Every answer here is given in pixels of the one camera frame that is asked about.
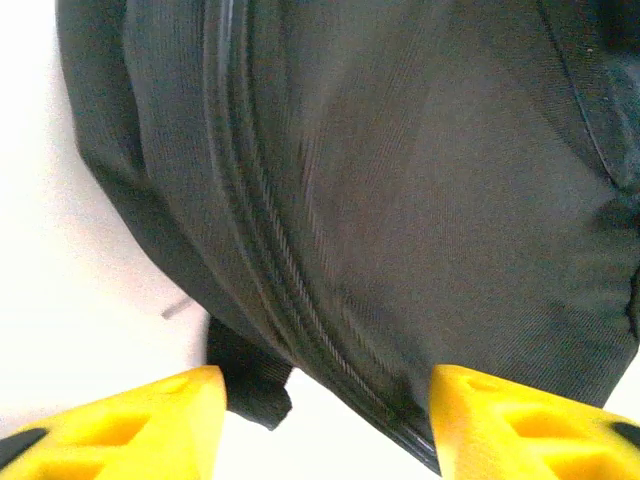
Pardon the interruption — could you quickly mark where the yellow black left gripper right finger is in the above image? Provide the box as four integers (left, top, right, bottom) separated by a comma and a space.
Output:
428, 363, 640, 480

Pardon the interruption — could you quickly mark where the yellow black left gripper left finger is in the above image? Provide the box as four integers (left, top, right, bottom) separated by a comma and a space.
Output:
0, 364, 229, 480

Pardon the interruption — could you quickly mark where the black backpack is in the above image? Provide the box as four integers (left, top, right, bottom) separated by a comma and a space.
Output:
54, 0, 640, 476

